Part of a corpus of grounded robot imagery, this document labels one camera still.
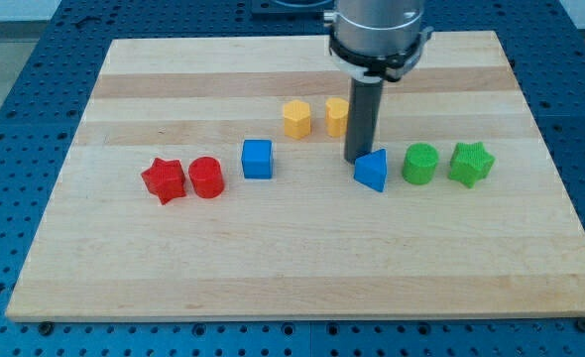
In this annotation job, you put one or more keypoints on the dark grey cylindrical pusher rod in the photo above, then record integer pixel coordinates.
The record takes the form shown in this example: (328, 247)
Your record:
(364, 104)

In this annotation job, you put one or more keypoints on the blue cube block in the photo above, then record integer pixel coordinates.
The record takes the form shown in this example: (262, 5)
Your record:
(257, 159)

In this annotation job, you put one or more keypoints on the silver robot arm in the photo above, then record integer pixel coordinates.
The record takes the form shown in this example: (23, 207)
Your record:
(374, 42)

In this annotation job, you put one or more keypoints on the blue triangle block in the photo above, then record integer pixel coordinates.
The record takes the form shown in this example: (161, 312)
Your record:
(371, 170)

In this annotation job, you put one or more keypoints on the yellow hexagon block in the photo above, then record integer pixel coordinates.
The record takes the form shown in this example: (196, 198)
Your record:
(297, 119)

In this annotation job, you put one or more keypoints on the green cylinder block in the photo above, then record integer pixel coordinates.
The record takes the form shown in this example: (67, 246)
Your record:
(420, 163)

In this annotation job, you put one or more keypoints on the green star block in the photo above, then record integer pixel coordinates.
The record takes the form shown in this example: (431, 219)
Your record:
(470, 162)

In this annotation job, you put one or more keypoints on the red cylinder block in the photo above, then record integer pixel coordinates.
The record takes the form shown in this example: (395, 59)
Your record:
(206, 177)

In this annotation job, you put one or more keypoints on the light wooden board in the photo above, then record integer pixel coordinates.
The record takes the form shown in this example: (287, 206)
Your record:
(311, 242)

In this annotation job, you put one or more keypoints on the red star block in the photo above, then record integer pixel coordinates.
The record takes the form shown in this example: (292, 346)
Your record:
(165, 180)

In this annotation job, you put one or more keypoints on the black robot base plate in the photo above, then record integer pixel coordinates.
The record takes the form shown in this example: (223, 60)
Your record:
(285, 7)

